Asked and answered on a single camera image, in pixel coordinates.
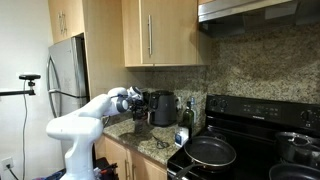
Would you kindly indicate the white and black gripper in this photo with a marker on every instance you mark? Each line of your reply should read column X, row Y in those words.
column 138, row 106

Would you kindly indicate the cabinet door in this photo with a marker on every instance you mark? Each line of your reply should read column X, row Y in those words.
column 131, row 32
column 168, row 31

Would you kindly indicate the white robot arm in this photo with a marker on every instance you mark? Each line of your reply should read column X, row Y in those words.
column 83, row 127

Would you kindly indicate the dark glass bottle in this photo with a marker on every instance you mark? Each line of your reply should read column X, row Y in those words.
column 188, row 119

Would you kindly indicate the lower wooden counter cabinet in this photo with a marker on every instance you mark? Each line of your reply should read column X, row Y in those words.
column 132, row 165

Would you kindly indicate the cabinet above refrigerator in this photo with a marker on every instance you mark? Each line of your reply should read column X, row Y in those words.
column 66, row 18

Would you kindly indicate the white salt container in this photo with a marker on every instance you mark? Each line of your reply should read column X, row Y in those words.
column 181, row 136

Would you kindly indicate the stainless steel refrigerator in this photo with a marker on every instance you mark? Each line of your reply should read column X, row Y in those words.
column 66, row 71

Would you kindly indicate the near black frying pan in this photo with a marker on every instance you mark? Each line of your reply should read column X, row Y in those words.
column 207, row 152

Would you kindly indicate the black frying pan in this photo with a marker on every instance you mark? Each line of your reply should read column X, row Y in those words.
column 207, row 152
column 289, row 171

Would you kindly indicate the black electric stove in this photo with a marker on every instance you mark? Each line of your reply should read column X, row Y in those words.
column 249, row 125

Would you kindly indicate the stainless range hood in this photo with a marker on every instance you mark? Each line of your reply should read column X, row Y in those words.
column 219, row 18

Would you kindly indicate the far black frying pan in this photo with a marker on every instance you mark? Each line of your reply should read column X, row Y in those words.
column 289, row 171

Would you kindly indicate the black pot with lid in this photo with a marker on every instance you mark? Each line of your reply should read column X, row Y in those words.
column 298, row 148

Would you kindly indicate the black camera on stand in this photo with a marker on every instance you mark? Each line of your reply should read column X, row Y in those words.
column 28, row 87

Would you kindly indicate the white wall outlet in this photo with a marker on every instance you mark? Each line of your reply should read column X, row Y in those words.
column 7, row 163

